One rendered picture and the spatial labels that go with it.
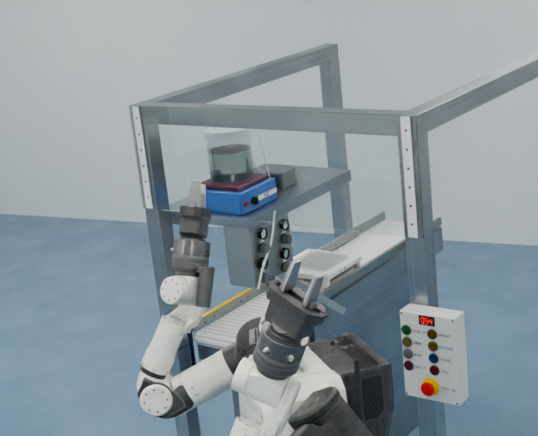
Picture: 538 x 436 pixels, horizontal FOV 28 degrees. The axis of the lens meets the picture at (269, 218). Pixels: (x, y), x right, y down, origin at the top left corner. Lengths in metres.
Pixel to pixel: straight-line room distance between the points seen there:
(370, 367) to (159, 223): 1.36
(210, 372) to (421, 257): 0.74
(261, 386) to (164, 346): 0.60
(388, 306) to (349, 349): 1.91
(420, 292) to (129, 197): 5.24
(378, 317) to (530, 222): 2.66
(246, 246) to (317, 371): 1.13
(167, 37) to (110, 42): 0.49
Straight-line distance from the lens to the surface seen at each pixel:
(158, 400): 2.57
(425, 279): 3.01
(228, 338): 3.63
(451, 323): 2.95
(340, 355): 2.41
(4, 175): 8.79
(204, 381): 2.57
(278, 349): 1.94
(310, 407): 2.18
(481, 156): 6.76
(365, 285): 4.08
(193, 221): 2.52
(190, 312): 2.60
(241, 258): 3.43
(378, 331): 4.30
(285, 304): 1.92
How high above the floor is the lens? 2.24
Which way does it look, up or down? 17 degrees down
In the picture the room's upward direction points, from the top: 6 degrees counter-clockwise
